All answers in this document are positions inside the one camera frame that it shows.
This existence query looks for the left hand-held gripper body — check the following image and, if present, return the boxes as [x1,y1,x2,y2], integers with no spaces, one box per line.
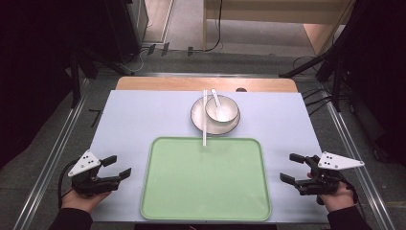
[67,149,123,196]

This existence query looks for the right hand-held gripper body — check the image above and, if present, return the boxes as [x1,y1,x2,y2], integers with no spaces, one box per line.
[297,150,366,196]

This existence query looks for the person's left hand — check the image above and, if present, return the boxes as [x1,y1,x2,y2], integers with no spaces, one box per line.
[60,189,113,214]

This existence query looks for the person's right hand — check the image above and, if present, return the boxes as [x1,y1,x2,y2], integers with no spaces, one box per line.
[306,172,356,213]

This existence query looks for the pale blue table mat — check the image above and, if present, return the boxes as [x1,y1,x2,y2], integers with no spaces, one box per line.
[89,89,330,224]

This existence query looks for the green plastic tray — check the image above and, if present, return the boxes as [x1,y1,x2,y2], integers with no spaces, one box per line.
[139,136,273,222]

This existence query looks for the white bowl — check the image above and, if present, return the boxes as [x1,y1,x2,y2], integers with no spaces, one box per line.
[204,95,240,126]

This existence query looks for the black metal stand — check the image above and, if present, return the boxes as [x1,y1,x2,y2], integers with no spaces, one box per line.
[278,30,353,113]
[67,47,136,109]

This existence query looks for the white ceramic spoon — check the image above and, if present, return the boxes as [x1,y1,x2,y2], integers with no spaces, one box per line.
[210,88,235,123]

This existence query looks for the white chopstick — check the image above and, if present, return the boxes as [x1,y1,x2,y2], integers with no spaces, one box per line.
[202,89,207,148]
[205,89,209,148]

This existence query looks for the white plate with dark rim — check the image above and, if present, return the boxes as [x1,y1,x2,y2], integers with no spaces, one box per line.
[190,94,241,136]

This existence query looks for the black curtain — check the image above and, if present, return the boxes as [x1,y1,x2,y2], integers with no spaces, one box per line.
[0,0,111,171]

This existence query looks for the black cabinet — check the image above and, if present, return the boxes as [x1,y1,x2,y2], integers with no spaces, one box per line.
[104,0,149,64]

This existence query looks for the light wooden bench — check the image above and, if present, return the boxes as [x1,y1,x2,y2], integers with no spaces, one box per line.
[202,0,356,56]

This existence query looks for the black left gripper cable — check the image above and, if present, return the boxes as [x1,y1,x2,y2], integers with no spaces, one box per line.
[56,158,79,209]

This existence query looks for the metal floor rail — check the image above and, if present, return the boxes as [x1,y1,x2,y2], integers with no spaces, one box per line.
[11,78,91,230]
[319,80,397,230]

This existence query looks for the black floor cables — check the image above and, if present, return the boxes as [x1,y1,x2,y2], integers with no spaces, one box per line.
[301,87,333,117]

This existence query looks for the white floor cable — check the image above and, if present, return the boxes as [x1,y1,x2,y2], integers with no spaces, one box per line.
[125,47,151,73]

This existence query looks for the black hanging cable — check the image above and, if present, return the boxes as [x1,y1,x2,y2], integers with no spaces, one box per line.
[204,0,224,53]

